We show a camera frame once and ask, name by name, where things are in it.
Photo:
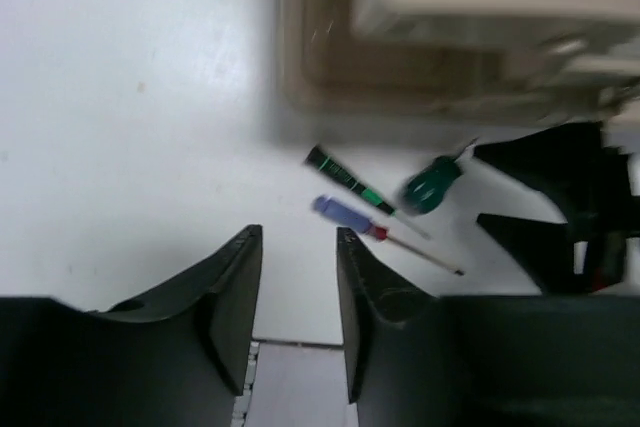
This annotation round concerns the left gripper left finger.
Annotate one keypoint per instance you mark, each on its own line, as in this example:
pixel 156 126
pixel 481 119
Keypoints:
pixel 174 355

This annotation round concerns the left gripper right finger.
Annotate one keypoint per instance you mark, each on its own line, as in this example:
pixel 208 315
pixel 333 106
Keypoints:
pixel 413 359

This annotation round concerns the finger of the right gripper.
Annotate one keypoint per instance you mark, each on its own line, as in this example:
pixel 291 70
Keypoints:
pixel 545 251
pixel 570 164

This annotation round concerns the green stubby screwdriver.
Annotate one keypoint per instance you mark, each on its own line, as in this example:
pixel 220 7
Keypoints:
pixel 426 190

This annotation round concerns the beige plastic toolbox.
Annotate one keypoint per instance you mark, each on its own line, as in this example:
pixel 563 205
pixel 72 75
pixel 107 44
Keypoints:
pixel 533 63

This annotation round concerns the black precision screwdriver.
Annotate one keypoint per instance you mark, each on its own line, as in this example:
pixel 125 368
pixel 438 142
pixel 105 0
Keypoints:
pixel 329 167

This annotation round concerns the blue handled screwdriver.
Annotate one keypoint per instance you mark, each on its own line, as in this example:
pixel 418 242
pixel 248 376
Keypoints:
pixel 347 217

